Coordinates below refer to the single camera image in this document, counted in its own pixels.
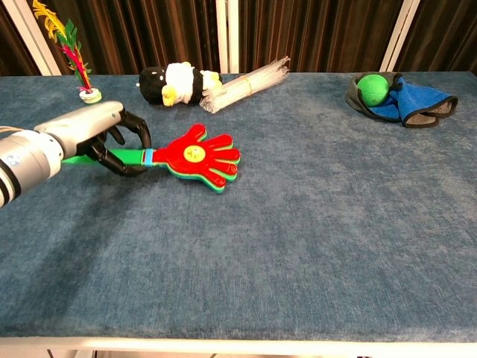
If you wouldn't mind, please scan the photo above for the dark brown pleated curtain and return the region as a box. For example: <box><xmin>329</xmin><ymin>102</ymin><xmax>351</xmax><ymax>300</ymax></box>
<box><xmin>0</xmin><ymin>0</ymin><xmax>477</xmax><ymax>78</ymax></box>

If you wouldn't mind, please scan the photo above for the penguin plush toy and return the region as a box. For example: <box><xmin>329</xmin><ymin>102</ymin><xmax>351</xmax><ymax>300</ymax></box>
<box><xmin>138</xmin><ymin>61</ymin><xmax>224</xmax><ymax>108</ymax></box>

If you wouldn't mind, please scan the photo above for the bundle of clear straws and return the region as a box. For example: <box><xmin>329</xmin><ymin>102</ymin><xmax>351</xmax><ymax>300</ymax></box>
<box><xmin>199</xmin><ymin>55</ymin><xmax>291</xmax><ymax>114</ymax></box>

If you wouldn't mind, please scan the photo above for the hand clapper toy green handle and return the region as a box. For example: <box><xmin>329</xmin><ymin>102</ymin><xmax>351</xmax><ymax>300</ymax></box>
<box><xmin>61</xmin><ymin>124</ymin><xmax>241</xmax><ymax>195</ymax></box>

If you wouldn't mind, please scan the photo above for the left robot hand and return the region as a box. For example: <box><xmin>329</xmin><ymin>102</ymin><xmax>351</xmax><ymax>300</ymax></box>
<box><xmin>33</xmin><ymin>100</ymin><xmax>153</xmax><ymax>178</ymax></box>

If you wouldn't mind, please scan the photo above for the blue catch pad, green ball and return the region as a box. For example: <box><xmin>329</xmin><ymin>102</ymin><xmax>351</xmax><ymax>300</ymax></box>
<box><xmin>344</xmin><ymin>71</ymin><xmax>459</xmax><ymax>129</ymax></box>

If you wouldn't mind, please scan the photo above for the green ball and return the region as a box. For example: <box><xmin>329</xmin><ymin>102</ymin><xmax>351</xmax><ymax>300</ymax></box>
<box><xmin>356</xmin><ymin>73</ymin><xmax>391</xmax><ymax>106</ymax></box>

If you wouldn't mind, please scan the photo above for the white frame post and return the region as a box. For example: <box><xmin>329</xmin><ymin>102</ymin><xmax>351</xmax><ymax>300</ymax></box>
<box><xmin>379</xmin><ymin>0</ymin><xmax>421</xmax><ymax>73</ymax></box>
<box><xmin>215</xmin><ymin>0</ymin><xmax>240</xmax><ymax>74</ymax></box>
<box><xmin>10</xmin><ymin>0</ymin><xmax>63</xmax><ymax>76</ymax></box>

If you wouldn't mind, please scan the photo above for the colourful feather shuttlecock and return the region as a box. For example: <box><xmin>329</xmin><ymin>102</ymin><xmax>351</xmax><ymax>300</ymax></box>
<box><xmin>32</xmin><ymin>0</ymin><xmax>102</xmax><ymax>106</ymax></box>

